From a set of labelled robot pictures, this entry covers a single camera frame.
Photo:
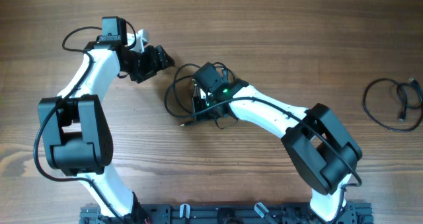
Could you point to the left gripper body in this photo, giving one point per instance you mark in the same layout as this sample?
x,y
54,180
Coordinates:
x,y
141,64

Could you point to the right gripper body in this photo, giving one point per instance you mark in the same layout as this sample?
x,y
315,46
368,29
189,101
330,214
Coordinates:
x,y
201,106

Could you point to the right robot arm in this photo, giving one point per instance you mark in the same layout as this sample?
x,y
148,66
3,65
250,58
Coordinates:
x,y
321,149

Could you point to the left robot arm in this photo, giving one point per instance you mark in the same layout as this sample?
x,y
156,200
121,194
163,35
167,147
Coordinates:
x,y
74,142

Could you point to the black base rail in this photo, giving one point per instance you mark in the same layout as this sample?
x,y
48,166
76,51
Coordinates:
x,y
353,213

